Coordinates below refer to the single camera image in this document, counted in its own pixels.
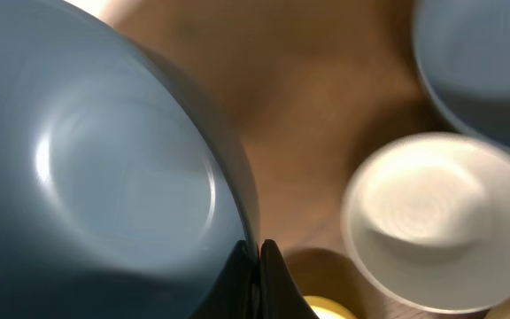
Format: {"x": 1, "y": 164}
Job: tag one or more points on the small grey bowl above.
{"x": 426, "y": 220}

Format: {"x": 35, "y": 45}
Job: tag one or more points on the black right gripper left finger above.
{"x": 231, "y": 295}

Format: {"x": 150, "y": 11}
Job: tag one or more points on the small yellow bowl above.
{"x": 328, "y": 309}

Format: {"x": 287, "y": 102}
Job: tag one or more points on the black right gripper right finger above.
{"x": 280, "y": 297}

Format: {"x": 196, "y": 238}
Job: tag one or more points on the dark blue bowl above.
{"x": 123, "y": 188}
{"x": 462, "y": 52}

